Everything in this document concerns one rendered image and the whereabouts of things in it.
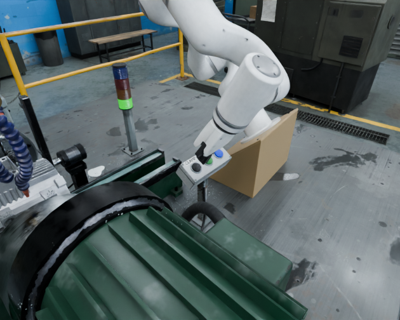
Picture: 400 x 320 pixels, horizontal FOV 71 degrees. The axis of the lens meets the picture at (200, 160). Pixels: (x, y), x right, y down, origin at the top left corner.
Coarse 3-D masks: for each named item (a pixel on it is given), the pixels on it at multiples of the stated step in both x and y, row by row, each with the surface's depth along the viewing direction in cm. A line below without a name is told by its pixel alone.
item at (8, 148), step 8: (16, 128) 90; (0, 136) 84; (24, 136) 89; (8, 144) 86; (32, 144) 92; (0, 152) 85; (8, 152) 86; (32, 152) 93; (16, 160) 84; (32, 160) 94
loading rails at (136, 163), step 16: (144, 160) 110; (160, 160) 114; (176, 160) 108; (112, 176) 101; (128, 176) 104; (144, 176) 101; (160, 176) 102; (176, 176) 109; (160, 192) 106; (176, 192) 109
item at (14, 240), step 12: (36, 204) 55; (48, 204) 55; (60, 204) 55; (24, 216) 53; (36, 216) 52; (12, 228) 51; (24, 228) 51; (0, 240) 51; (12, 240) 50; (24, 240) 49; (0, 252) 50; (12, 252) 48; (0, 264) 49; (0, 276) 49; (0, 288) 49; (12, 312) 45
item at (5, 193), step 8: (0, 160) 70; (8, 160) 71; (8, 168) 72; (16, 168) 68; (0, 184) 64; (8, 184) 66; (0, 192) 65; (8, 192) 66; (16, 192) 68; (0, 200) 66; (8, 200) 67; (16, 200) 68; (0, 208) 66
